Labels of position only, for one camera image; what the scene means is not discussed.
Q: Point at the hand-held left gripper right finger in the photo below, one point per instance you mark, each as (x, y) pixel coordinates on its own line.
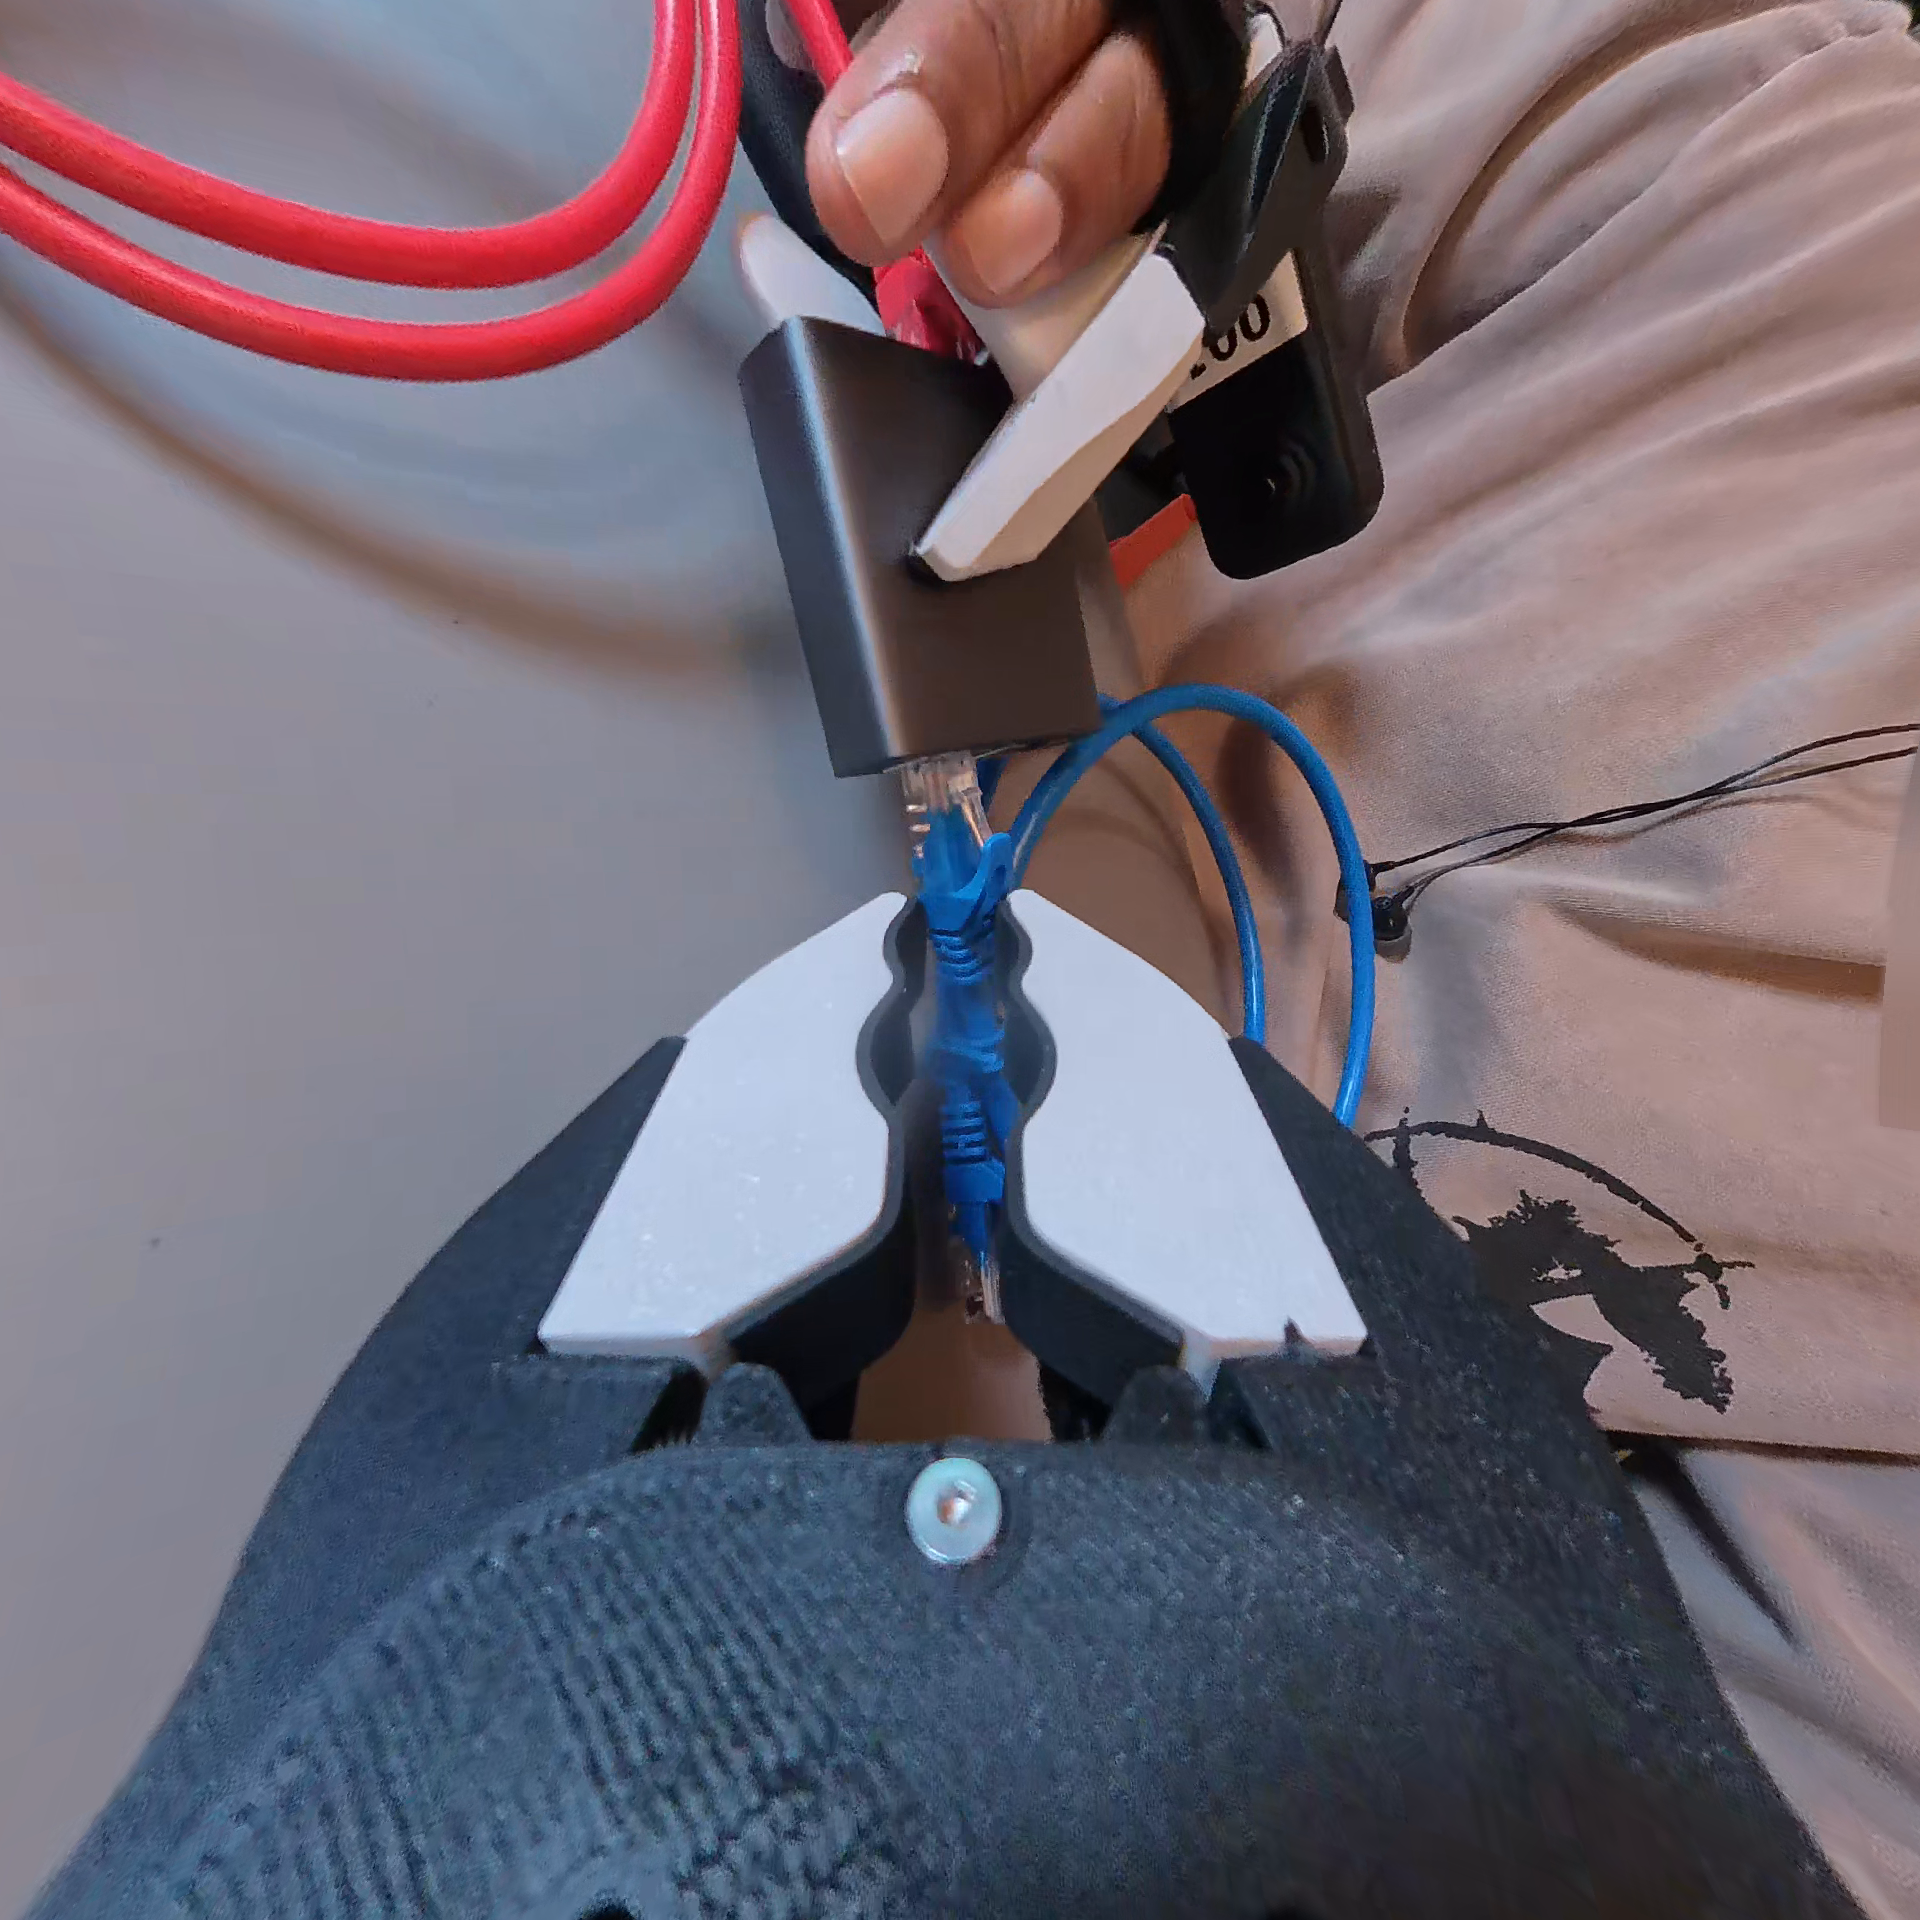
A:
(1185, 1184)

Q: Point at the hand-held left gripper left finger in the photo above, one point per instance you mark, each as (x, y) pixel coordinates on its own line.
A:
(722, 1171)

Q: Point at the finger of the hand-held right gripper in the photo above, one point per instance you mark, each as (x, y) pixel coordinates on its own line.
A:
(781, 277)
(1082, 404)

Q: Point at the black adapter box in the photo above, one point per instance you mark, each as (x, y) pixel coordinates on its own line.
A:
(901, 600)

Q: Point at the person's right hand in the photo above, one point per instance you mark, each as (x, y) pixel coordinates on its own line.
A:
(977, 135)

